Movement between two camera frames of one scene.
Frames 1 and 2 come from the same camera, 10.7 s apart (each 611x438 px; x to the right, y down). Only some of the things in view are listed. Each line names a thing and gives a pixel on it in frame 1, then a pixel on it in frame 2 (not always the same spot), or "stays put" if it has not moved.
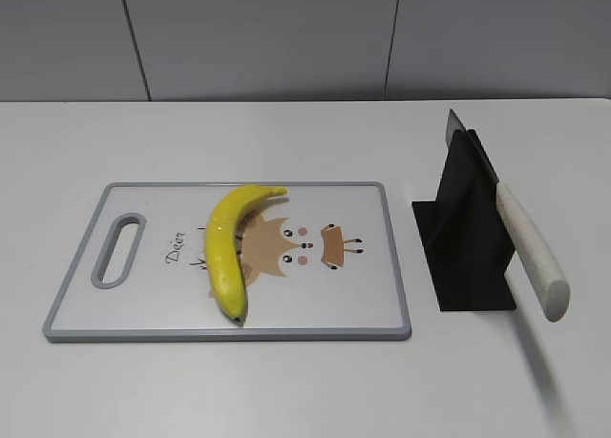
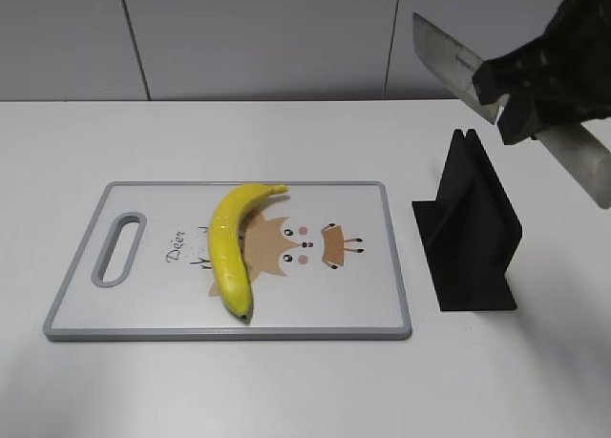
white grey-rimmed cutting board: (317, 263) stays put
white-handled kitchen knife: (524, 250) → (581, 152)
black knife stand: (465, 236) stays put
